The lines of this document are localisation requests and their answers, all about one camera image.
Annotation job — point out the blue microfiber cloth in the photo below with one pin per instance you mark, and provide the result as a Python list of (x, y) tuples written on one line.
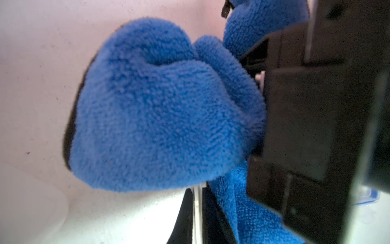
[(156, 111)]

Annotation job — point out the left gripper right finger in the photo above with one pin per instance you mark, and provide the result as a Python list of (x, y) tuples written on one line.
[(215, 226)]

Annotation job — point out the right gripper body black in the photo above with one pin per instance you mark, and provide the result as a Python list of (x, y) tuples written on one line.
[(328, 116)]

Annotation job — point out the small blue-rimmed lunch box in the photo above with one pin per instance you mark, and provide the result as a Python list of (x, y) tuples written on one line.
[(366, 195)]

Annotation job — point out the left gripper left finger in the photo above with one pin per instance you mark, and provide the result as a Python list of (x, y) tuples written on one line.
[(183, 229)]

